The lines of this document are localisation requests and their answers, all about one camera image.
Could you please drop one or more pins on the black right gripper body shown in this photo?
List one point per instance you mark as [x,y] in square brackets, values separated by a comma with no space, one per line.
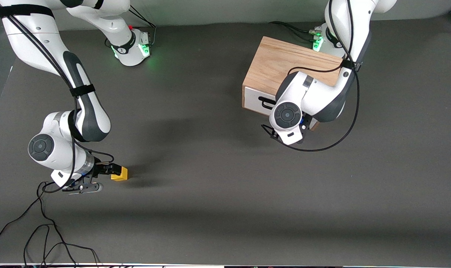
[99,170]

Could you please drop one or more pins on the yellow cube block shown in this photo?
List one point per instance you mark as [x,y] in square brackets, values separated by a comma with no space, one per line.
[123,175]

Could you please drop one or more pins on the white-fronted wooden drawer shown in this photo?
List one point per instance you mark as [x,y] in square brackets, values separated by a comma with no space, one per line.
[253,98]

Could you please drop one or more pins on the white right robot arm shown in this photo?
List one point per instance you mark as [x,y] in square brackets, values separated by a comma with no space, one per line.
[99,121]

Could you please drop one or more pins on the wooden drawer cabinet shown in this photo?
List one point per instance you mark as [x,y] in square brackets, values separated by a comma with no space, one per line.
[281,59]

